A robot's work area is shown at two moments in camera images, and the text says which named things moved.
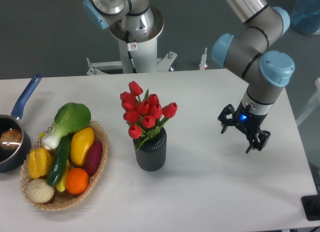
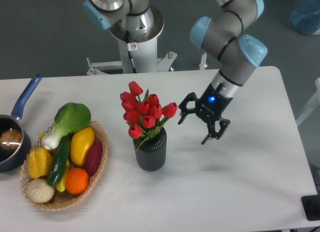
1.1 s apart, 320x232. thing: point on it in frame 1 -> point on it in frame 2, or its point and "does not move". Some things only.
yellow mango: (82, 138) does not move
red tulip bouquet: (144, 114) does not move
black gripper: (247, 121) -> (213, 103)
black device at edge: (311, 205) does not move
